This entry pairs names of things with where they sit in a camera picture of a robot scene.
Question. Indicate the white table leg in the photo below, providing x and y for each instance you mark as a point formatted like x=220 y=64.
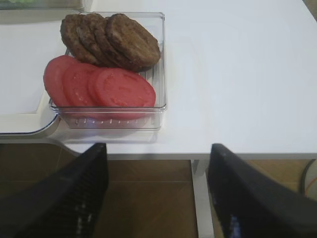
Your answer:
x=202 y=198

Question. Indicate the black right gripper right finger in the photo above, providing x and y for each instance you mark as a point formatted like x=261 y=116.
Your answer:
x=250 y=205

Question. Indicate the clear lettuce and cheese container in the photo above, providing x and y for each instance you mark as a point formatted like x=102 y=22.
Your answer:
x=45 y=4

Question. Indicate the white metal tray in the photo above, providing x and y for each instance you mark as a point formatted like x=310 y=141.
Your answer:
x=27 y=44

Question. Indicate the brown patty far left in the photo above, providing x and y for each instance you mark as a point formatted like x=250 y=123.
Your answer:
x=70 y=38

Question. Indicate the tomato slice front right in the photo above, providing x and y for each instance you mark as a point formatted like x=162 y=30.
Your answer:
x=121 y=88

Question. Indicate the brown patty front right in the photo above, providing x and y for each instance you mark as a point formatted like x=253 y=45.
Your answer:
x=133 y=40

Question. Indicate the clear patty and tomato container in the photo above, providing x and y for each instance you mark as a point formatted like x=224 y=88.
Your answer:
x=119 y=118

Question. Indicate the tomato slice far left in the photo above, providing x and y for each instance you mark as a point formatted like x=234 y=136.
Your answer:
x=53 y=76

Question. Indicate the tomato slice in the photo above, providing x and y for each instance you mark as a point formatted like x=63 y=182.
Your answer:
x=92 y=86
x=53 y=76
x=75 y=85
x=121 y=88

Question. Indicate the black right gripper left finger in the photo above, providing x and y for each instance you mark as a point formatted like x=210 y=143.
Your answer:
x=66 y=204

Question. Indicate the brown patty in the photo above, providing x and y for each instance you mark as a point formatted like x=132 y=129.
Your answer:
x=108 y=50
x=85 y=31
x=133 y=40
x=70 y=38

